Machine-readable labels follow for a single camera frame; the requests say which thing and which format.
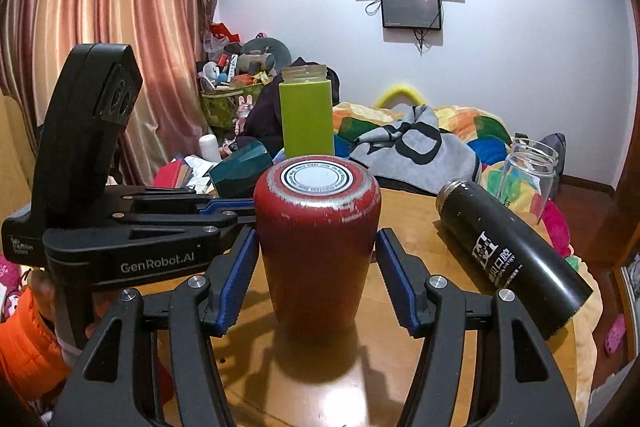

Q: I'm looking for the small wall screen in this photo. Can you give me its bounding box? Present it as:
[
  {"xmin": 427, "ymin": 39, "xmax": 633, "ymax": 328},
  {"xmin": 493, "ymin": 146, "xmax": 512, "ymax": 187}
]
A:
[{"xmin": 380, "ymin": 0, "xmax": 443, "ymax": 30}]

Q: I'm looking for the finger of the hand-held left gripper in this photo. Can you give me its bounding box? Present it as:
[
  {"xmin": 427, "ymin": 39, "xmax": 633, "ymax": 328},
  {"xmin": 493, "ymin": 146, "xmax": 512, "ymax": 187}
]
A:
[
  {"xmin": 106, "ymin": 185, "xmax": 257, "ymax": 215},
  {"xmin": 112, "ymin": 211, "xmax": 259, "ymax": 242}
]

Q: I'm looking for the clear glass bottle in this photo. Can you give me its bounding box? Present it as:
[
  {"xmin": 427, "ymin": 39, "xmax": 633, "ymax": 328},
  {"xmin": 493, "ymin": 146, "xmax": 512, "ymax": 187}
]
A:
[{"xmin": 495, "ymin": 138, "xmax": 560, "ymax": 224}]

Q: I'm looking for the red cup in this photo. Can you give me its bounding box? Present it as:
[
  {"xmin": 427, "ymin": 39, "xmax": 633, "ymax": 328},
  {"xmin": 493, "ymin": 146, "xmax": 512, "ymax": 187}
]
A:
[{"xmin": 253, "ymin": 154, "xmax": 381, "ymax": 341}]

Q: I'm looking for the red book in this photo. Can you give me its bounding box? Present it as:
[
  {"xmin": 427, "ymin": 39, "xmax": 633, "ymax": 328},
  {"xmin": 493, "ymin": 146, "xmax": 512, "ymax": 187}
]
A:
[{"xmin": 152, "ymin": 157, "xmax": 217, "ymax": 194}]

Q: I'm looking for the green cup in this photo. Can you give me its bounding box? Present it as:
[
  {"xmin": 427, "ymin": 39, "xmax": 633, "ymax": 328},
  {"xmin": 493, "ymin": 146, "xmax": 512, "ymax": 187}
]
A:
[{"xmin": 278, "ymin": 63, "xmax": 336, "ymax": 158}]

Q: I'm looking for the dark bag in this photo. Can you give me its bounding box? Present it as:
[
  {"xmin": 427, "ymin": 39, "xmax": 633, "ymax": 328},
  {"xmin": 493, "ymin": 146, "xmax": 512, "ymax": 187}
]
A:
[{"xmin": 541, "ymin": 133, "xmax": 569, "ymax": 168}]

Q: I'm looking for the pink bunny toy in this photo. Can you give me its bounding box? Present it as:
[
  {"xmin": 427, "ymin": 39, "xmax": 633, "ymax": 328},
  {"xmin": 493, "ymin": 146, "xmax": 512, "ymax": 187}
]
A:
[{"xmin": 233, "ymin": 95, "xmax": 254, "ymax": 128}]

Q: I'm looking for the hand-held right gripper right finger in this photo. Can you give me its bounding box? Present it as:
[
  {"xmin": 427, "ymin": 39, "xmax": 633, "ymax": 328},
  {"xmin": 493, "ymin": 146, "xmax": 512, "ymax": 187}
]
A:
[{"xmin": 376, "ymin": 228, "xmax": 582, "ymax": 427}]

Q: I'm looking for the pink curtain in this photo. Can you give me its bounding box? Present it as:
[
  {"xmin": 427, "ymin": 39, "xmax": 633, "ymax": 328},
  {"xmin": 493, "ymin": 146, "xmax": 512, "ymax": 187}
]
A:
[{"xmin": 0, "ymin": 0, "xmax": 222, "ymax": 188}]

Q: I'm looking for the grey black sweater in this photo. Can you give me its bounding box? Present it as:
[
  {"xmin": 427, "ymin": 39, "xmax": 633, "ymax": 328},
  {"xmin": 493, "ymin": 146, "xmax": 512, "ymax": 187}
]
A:
[{"xmin": 349, "ymin": 105, "xmax": 482, "ymax": 188}]

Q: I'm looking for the dark round cushion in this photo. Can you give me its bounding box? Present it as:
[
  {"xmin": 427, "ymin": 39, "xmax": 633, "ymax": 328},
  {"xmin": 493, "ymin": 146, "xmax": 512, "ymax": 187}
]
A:
[{"xmin": 242, "ymin": 36, "xmax": 291, "ymax": 74}]

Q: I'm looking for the green storage basket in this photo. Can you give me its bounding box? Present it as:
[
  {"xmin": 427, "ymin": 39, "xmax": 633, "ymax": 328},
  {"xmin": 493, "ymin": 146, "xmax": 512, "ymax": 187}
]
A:
[{"xmin": 200, "ymin": 87, "xmax": 262, "ymax": 128}]

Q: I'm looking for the small white bottle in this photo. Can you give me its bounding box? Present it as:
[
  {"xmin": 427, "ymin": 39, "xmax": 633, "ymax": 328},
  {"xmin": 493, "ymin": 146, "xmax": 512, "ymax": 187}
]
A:
[{"xmin": 198, "ymin": 134, "xmax": 222, "ymax": 160}]

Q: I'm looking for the black thermos cup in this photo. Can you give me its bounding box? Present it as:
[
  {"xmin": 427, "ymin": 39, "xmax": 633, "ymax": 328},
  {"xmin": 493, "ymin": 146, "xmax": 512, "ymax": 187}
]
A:
[{"xmin": 436, "ymin": 179, "xmax": 595, "ymax": 342}]

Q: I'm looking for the colourful patchwork blanket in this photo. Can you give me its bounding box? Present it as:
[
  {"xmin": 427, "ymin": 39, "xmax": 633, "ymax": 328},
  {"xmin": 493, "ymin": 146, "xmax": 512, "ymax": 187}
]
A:
[{"xmin": 330, "ymin": 101, "xmax": 608, "ymax": 410}]

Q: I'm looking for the yellow curved cushion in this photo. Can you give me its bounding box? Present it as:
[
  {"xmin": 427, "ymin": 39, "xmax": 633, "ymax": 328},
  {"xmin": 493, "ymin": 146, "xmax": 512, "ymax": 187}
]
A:
[{"xmin": 375, "ymin": 83, "xmax": 427, "ymax": 108}]

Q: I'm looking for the dark teal cup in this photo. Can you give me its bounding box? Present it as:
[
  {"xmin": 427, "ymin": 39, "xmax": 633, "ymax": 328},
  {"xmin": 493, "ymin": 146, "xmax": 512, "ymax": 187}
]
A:
[{"xmin": 207, "ymin": 141, "xmax": 275, "ymax": 198}]

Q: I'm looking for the person's left forearm orange sleeve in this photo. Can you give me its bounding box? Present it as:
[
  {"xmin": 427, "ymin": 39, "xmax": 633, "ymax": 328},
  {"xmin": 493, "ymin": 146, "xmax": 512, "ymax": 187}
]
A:
[{"xmin": 0, "ymin": 289, "xmax": 72, "ymax": 395}]

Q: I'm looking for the person's left hand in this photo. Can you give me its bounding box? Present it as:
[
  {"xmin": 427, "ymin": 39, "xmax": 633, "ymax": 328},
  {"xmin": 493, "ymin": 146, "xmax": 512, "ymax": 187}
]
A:
[{"xmin": 30, "ymin": 268, "xmax": 98, "ymax": 340}]

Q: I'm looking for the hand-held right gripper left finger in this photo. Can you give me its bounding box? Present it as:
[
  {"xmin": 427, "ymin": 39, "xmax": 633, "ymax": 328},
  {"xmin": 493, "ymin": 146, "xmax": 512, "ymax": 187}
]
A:
[{"xmin": 50, "ymin": 227, "xmax": 261, "ymax": 427}]

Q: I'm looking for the pink slipper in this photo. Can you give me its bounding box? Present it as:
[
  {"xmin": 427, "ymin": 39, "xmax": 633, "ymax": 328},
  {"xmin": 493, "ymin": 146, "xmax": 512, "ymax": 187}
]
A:
[{"xmin": 603, "ymin": 313, "xmax": 627, "ymax": 356}]

